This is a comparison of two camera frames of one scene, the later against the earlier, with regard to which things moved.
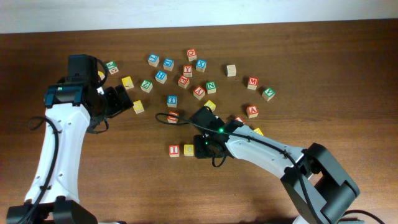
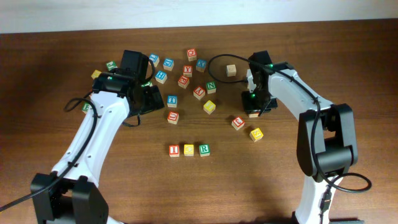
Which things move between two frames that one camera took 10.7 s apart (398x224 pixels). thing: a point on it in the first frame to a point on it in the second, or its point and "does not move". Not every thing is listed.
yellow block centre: x=211 y=104 does not move
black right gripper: x=199 y=152 to x=249 y=107
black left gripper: x=119 y=104 to x=153 y=98
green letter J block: x=112 y=67 does not move
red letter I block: x=174 y=150 does not move
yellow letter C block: x=188 y=150 does not move
